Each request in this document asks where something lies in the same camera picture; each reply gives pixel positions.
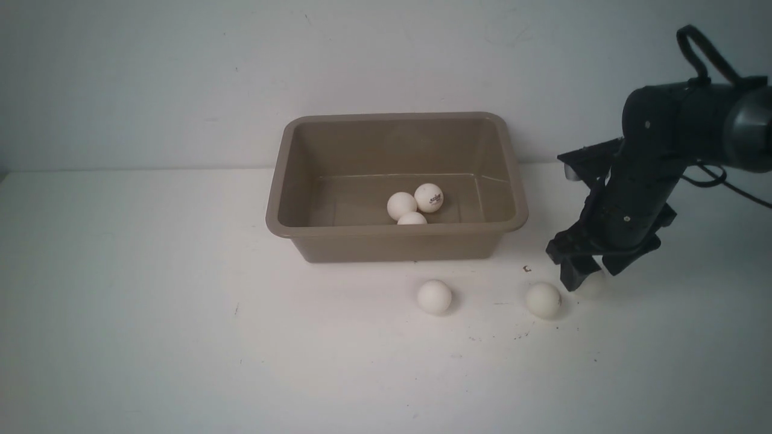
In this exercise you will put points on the black cable viewer right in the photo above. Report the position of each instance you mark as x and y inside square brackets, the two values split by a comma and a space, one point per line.
[685, 37]

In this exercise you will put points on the black gripper finger viewer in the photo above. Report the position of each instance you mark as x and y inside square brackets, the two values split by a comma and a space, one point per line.
[618, 261]
[575, 270]

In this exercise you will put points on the white ball front lowest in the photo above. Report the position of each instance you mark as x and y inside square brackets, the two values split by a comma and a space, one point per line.
[412, 218]

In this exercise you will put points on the white ball with black mark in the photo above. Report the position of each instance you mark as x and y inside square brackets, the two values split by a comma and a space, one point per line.
[596, 283]

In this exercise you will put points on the black wrist camera viewer right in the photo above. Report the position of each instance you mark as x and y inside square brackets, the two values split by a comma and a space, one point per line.
[589, 163]

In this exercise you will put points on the tan plastic storage bin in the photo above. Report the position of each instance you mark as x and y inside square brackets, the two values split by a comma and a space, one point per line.
[334, 175]

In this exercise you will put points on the black gripper body viewer right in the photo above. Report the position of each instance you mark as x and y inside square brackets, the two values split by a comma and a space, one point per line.
[623, 210]

